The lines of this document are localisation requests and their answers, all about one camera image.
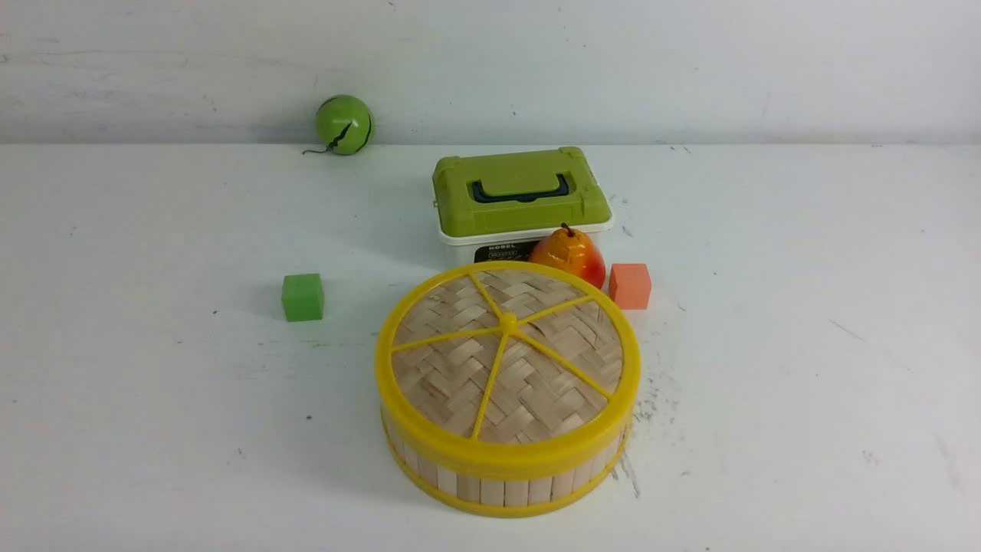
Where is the yellow woven steamer lid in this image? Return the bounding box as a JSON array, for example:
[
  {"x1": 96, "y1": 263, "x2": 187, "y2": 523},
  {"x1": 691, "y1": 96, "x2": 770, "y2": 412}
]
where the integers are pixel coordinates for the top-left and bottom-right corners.
[{"x1": 376, "y1": 261, "x2": 641, "y2": 480}]

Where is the yellow bamboo steamer basket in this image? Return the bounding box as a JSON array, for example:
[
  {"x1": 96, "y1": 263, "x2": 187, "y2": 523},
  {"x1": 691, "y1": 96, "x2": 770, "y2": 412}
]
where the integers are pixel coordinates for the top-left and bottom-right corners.
[{"x1": 379, "y1": 406, "x2": 633, "y2": 518}]

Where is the green lidded storage box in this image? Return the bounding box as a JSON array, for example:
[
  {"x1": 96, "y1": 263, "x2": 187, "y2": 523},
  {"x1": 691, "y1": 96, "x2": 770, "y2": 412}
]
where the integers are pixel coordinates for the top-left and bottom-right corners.
[{"x1": 432, "y1": 146, "x2": 615, "y2": 267}]

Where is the red yellow toy pear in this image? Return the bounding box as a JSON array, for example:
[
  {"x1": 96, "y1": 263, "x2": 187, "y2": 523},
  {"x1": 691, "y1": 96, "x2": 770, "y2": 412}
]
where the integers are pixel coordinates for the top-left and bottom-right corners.
[{"x1": 529, "y1": 223, "x2": 606, "y2": 289}]

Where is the orange foam cube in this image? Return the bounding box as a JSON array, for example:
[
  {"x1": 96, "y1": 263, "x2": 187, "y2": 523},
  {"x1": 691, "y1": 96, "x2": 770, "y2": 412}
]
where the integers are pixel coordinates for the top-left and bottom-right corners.
[{"x1": 609, "y1": 263, "x2": 652, "y2": 311}]

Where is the green foam cube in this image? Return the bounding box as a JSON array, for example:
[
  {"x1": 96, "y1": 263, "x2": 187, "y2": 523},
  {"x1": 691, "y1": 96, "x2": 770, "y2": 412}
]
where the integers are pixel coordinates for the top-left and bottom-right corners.
[{"x1": 281, "y1": 273, "x2": 325, "y2": 322}]

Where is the green toy watermelon ball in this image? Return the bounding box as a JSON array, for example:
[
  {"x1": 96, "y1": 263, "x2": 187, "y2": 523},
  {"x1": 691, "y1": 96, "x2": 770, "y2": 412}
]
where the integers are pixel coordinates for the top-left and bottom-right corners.
[{"x1": 302, "y1": 94, "x2": 375, "y2": 155}]

